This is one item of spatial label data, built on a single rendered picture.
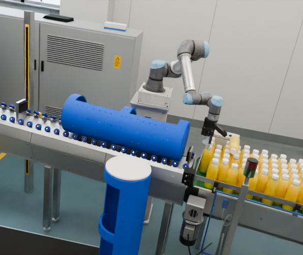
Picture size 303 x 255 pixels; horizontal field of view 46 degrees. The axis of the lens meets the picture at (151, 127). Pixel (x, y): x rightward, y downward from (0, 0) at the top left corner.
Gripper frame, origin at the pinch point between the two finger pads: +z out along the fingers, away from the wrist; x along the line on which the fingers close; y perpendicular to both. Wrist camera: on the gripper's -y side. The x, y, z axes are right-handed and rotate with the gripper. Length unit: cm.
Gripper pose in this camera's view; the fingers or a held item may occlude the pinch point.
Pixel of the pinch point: (209, 146)
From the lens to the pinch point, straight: 245.3
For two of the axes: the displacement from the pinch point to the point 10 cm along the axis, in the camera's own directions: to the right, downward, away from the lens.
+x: -2.8, 3.6, -8.9
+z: -1.4, 9.0, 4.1
